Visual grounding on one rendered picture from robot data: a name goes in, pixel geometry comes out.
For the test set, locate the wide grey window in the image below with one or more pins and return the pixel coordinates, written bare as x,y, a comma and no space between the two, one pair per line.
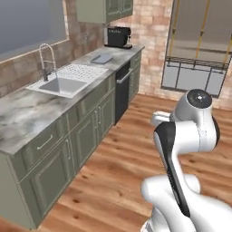
30,21

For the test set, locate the silver spring tap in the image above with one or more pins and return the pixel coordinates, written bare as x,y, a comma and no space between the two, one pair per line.
45,75

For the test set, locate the white sink with drainer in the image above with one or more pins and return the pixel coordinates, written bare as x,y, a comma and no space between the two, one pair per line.
63,86

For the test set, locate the black coffee machine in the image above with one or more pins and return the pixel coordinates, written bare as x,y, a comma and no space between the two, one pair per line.
117,37

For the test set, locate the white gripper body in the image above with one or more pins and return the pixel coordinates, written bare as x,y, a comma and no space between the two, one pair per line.
160,118

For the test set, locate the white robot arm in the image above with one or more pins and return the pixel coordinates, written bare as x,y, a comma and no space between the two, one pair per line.
193,136

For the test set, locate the green drawer front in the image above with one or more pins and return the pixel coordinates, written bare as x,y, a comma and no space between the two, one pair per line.
31,158

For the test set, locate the narrow green drawer stack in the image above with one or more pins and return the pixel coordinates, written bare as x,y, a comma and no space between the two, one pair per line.
135,75

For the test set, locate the green panel under sink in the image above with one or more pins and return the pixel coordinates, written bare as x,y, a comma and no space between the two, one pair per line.
87,102

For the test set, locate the green wall cupboard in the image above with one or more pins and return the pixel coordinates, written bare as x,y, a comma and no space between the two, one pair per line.
90,10

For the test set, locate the black dishwasher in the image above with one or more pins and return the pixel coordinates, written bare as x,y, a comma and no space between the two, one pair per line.
121,99

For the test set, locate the grey tray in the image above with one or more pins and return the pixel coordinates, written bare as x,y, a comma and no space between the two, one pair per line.
102,58

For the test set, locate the large green cupboard door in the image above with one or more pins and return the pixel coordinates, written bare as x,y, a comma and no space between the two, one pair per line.
48,184

